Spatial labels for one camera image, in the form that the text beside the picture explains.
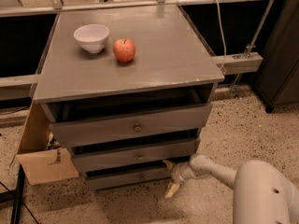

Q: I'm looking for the red apple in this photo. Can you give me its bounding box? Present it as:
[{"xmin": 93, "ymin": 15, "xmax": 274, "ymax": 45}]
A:
[{"xmin": 113, "ymin": 38, "xmax": 135, "ymax": 63}]

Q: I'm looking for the grey drawer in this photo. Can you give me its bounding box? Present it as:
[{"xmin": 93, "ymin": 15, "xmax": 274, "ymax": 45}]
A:
[
  {"xmin": 85, "ymin": 161, "xmax": 170, "ymax": 190},
  {"xmin": 72, "ymin": 138, "xmax": 199, "ymax": 173},
  {"xmin": 50, "ymin": 104, "xmax": 212, "ymax": 147}
]

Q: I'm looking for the grey top drawer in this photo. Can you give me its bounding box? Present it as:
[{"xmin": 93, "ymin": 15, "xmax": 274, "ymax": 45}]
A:
[{"xmin": 50, "ymin": 104, "xmax": 212, "ymax": 147}]

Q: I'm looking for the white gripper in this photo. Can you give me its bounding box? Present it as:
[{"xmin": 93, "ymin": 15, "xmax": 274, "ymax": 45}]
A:
[{"xmin": 163, "ymin": 160, "xmax": 199, "ymax": 199}]

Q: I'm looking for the dark cabinet on right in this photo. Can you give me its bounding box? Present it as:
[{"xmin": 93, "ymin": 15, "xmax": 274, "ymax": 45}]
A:
[{"xmin": 253, "ymin": 0, "xmax": 299, "ymax": 113}]

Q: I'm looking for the brown cardboard box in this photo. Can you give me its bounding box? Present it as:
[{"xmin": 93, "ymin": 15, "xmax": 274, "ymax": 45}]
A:
[{"xmin": 16, "ymin": 104, "xmax": 78, "ymax": 185}]

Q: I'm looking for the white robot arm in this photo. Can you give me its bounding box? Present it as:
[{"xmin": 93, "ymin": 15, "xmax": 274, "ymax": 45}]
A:
[{"xmin": 164, "ymin": 154, "xmax": 299, "ymax": 224}]

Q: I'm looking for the black stand leg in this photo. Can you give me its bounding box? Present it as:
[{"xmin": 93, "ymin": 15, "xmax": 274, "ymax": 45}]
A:
[{"xmin": 0, "ymin": 164, "xmax": 41, "ymax": 224}]

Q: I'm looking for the white hanging cable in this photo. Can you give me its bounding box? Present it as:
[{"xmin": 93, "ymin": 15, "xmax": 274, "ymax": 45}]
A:
[{"xmin": 201, "ymin": 0, "xmax": 228, "ymax": 75}]

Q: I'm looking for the grey middle drawer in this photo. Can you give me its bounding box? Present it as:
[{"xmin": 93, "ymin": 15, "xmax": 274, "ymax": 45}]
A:
[{"xmin": 72, "ymin": 138, "xmax": 199, "ymax": 173}]

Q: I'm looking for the white ceramic bowl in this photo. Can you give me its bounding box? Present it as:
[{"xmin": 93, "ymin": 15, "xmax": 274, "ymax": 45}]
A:
[{"xmin": 74, "ymin": 24, "xmax": 110, "ymax": 53}]

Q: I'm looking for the grey drawer cabinet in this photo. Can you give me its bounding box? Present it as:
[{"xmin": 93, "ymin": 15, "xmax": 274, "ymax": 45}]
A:
[{"xmin": 34, "ymin": 5, "xmax": 223, "ymax": 190}]

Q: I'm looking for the metal diagonal strut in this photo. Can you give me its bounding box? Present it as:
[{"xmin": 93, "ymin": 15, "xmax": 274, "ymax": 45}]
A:
[{"xmin": 230, "ymin": 0, "xmax": 275, "ymax": 99}]

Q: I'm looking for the grey bottom drawer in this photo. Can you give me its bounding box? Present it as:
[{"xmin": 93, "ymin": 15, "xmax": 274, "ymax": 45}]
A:
[{"xmin": 85, "ymin": 161, "xmax": 170, "ymax": 190}]

